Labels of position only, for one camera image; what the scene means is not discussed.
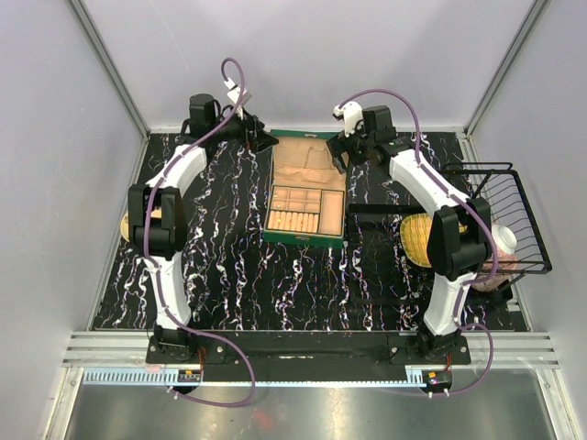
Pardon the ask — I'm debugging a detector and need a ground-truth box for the green jewelry box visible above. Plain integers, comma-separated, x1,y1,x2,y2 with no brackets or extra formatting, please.
262,130,348,248

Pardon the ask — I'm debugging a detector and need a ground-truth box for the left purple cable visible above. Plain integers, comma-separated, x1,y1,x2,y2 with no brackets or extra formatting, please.
142,57,258,406

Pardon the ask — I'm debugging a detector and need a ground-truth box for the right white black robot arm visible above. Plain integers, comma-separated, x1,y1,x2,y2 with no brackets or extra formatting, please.
327,101,496,364

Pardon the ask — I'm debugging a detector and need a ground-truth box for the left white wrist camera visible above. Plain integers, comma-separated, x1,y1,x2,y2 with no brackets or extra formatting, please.
224,78,251,111

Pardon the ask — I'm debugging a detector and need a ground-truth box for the aluminium rail front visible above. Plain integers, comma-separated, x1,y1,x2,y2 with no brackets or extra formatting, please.
62,331,559,388

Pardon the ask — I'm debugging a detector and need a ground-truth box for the woven bamboo tray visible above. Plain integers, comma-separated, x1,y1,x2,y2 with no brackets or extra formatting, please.
398,214,469,268

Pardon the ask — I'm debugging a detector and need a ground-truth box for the red patterned ceramic bowl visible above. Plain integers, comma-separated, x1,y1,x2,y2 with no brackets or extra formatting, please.
471,223,517,292

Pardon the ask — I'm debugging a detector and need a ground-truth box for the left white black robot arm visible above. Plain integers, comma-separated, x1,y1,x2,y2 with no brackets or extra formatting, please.
126,93,278,331

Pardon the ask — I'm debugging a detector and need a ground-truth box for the beige jewelry tray insert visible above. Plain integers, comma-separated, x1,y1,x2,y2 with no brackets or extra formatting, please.
265,185,345,237

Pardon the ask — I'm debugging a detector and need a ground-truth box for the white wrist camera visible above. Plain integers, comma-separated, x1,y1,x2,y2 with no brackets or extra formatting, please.
224,78,251,111
333,101,363,138

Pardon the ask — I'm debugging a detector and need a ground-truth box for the black wire dish rack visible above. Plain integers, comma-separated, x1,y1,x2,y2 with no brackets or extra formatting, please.
440,161,552,276

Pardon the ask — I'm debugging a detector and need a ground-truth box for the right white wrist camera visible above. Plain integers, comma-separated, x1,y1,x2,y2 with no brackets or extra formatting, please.
333,101,363,138

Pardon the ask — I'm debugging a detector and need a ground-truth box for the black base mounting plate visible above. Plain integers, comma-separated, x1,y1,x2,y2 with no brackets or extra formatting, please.
146,330,471,366

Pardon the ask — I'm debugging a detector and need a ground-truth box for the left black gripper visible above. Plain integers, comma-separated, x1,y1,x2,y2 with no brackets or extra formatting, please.
210,104,279,154

